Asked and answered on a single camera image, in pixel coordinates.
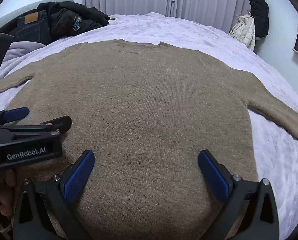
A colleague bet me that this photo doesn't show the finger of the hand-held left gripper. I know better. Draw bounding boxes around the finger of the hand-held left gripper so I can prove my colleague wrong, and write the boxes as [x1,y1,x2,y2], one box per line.
[0,116,72,134]
[0,107,30,125]

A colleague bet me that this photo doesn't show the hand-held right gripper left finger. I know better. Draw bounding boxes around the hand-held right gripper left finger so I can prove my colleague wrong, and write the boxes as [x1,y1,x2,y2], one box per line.
[12,149,96,240]

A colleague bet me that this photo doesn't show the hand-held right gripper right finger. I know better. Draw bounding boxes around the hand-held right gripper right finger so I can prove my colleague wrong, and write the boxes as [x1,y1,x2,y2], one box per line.
[198,149,280,240]

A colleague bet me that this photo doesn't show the beige knit sweater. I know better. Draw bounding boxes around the beige knit sweater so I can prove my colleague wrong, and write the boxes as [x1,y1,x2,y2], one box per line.
[0,39,298,240]

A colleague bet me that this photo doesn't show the person's left hand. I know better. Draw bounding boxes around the person's left hand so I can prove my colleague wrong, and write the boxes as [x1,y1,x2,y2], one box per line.
[0,169,17,217]

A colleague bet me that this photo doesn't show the dark blue jeans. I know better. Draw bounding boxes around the dark blue jeans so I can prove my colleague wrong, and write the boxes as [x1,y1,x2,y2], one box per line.
[15,10,52,46]

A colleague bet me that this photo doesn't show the black padded jacket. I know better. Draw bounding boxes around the black padded jacket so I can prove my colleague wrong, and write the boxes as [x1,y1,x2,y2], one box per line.
[37,1,111,37]

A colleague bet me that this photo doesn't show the white hanging puffer jacket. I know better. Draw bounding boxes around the white hanging puffer jacket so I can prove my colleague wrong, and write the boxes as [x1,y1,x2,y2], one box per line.
[228,14,256,52]

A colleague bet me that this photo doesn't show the lilac fleece blanket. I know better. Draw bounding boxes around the lilac fleece blanket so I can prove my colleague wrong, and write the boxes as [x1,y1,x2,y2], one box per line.
[0,12,298,240]

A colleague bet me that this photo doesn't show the black hanging jacket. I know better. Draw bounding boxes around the black hanging jacket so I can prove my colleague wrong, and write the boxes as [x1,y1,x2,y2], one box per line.
[249,0,270,39]

